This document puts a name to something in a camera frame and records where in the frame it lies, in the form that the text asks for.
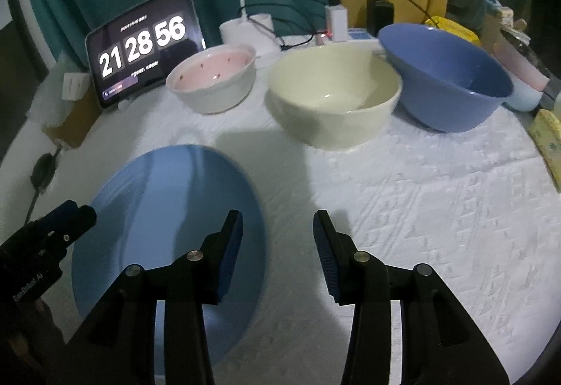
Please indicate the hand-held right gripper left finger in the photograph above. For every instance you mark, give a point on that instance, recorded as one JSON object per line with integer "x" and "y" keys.
{"x": 230, "y": 258}

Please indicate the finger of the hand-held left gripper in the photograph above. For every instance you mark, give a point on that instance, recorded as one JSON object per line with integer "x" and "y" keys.
{"x": 65, "y": 212}

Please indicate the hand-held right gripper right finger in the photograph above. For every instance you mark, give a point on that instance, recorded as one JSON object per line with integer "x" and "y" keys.
{"x": 326, "y": 253}

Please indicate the blue plate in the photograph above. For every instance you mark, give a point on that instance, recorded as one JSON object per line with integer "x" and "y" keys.
{"x": 175, "y": 201}

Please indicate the cream bowl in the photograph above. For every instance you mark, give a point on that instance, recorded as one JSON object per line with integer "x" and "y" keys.
{"x": 333, "y": 113}

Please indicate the pink speckled bowl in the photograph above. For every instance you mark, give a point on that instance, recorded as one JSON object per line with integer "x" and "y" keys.
{"x": 210, "y": 91}

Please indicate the large blue bowl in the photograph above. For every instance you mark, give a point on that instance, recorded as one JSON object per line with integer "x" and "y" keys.
{"x": 438, "y": 96}

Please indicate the cardboard box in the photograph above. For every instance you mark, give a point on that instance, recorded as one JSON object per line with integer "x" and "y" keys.
{"x": 74, "y": 122}

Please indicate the small white box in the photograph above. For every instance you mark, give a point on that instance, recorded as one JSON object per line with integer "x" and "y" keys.
{"x": 75, "y": 86}

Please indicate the tablet with clock display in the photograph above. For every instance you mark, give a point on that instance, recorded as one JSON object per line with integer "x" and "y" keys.
{"x": 144, "y": 43}

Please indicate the white charger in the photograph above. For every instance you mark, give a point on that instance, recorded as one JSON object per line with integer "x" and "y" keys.
{"x": 336, "y": 21}

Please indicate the black charger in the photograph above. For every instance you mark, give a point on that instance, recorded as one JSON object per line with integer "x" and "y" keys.
{"x": 379, "y": 17}

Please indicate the yellow tissue box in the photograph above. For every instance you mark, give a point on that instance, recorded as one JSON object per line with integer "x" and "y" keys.
{"x": 548, "y": 139}

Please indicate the light blue bowl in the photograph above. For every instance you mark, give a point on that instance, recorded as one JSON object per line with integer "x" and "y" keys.
{"x": 523, "y": 98}

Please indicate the yellow plastic bag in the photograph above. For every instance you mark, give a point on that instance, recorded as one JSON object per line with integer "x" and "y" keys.
{"x": 453, "y": 28}

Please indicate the pink steel-lined bowl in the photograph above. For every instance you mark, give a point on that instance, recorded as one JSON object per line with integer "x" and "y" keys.
{"x": 523, "y": 65}

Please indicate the black round mount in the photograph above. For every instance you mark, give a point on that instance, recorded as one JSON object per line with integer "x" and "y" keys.
{"x": 44, "y": 168}

